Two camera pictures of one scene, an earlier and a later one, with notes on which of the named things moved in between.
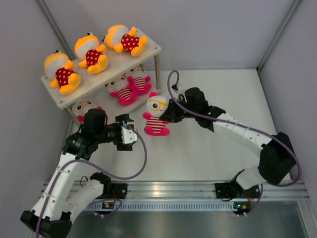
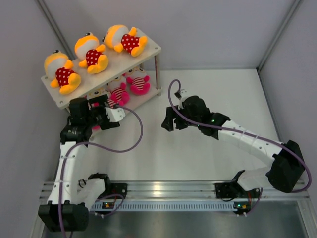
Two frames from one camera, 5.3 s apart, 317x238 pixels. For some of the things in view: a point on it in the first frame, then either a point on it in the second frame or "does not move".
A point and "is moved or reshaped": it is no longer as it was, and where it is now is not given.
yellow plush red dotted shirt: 58,67 does not move
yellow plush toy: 87,48 does not move
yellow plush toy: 120,37 does not move
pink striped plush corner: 138,80 does not move
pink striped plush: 126,93 is moved or reshaped
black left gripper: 123,120 to 106,124
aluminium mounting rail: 190,190 does not move
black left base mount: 114,191 does not move
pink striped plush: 155,126 to 112,96
